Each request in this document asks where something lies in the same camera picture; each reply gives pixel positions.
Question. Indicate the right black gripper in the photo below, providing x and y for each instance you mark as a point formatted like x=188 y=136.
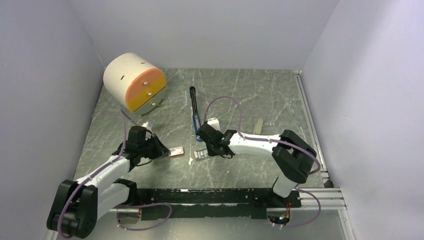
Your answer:
x=211 y=152

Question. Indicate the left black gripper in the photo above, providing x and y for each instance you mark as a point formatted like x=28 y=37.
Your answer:
x=160 y=149

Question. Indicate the red staples box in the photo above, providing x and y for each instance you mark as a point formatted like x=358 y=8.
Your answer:
x=176 y=152

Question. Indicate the blue black stapler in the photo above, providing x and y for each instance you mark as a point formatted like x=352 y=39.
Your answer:
x=195 y=114

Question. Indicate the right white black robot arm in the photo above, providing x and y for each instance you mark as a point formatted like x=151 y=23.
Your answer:
x=295 y=158

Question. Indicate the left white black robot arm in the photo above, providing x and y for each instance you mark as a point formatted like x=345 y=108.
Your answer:
x=78 y=204

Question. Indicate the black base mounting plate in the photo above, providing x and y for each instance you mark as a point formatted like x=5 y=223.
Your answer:
x=158 y=203

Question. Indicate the round white orange drawer box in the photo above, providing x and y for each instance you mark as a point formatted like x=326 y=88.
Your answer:
x=135 y=83

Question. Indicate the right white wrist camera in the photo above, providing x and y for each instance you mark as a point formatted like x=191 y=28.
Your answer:
x=214 y=123

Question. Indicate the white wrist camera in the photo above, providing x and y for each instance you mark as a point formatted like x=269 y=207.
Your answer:
x=214 y=123
x=148 y=125

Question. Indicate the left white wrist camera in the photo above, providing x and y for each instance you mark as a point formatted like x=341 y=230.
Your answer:
x=148 y=125

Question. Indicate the right side aluminium rail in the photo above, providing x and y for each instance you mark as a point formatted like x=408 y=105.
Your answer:
x=326 y=180

